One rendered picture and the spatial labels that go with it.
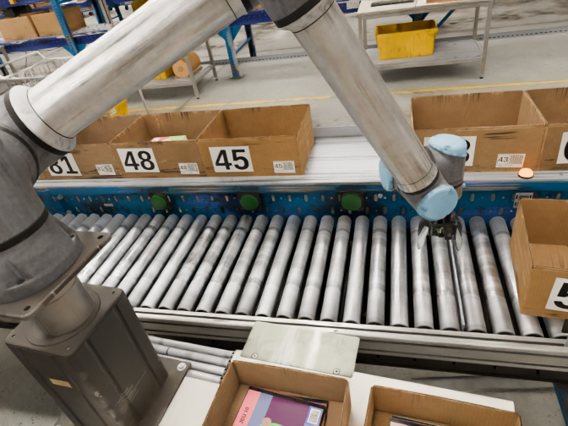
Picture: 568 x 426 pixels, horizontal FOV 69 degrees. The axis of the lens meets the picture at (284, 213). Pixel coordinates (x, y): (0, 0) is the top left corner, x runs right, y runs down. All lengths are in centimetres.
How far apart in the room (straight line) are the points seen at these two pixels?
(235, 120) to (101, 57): 108
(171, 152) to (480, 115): 120
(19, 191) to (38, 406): 173
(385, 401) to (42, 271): 73
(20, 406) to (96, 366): 154
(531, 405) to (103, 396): 158
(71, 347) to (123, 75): 52
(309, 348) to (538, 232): 77
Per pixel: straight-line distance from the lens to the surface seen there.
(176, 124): 199
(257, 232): 155
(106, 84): 86
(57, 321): 93
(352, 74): 76
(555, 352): 123
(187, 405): 114
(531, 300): 123
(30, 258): 83
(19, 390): 256
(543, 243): 149
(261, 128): 184
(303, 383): 103
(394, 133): 83
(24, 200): 82
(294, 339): 117
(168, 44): 83
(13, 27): 786
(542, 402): 204
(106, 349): 97
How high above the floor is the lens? 167
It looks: 35 degrees down
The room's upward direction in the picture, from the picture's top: 10 degrees counter-clockwise
